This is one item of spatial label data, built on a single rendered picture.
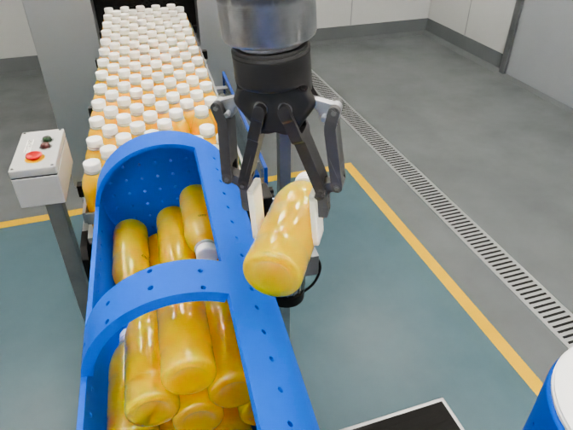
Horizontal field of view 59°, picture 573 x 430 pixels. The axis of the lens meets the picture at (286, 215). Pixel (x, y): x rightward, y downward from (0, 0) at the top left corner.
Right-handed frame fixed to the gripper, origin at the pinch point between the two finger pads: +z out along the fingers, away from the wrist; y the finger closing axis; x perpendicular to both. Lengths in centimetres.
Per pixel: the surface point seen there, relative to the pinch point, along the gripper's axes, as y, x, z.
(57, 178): 65, -35, 23
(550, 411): -35.9, -3.7, 33.9
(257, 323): 3.0, 6.4, 12.3
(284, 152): 27, -87, 42
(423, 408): -22, -60, 122
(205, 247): 19.9, -14.5, 19.8
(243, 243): 10.5, -9.7, 13.7
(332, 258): 25, -146, 136
